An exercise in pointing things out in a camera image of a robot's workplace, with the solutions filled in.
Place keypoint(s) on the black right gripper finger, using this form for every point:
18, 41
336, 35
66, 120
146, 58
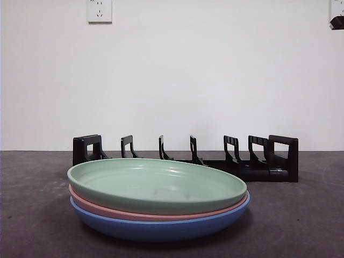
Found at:
338, 23

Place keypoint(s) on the green round plate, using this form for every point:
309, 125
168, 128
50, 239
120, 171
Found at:
147, 182

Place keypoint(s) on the blue round plate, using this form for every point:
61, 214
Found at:
161, 231

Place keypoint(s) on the pink round plate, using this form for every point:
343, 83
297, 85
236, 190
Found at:
121, 213

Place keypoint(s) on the black plastic dish rack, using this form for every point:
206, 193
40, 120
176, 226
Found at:
293, 161

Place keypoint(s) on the white wall socket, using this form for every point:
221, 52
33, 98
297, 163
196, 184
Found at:
99, 10
337, 8

